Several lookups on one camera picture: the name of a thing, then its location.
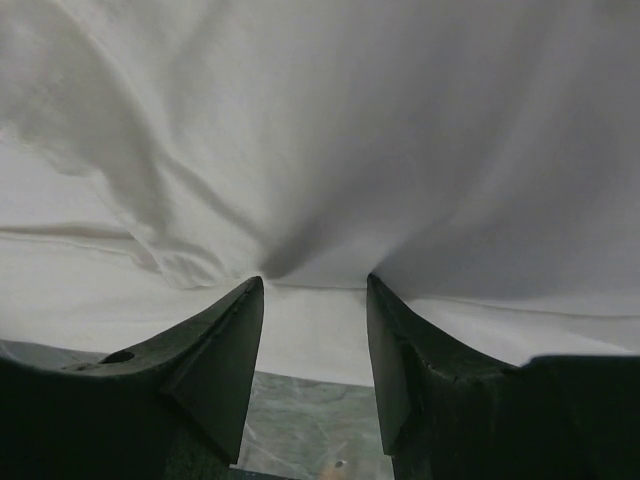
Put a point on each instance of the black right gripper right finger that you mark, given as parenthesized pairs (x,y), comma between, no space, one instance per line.
(448,411)

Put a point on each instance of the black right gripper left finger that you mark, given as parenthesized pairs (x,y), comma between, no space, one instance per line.
(171,407)

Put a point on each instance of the cream white t-shirt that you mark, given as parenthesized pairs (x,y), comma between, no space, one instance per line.
(480,157)

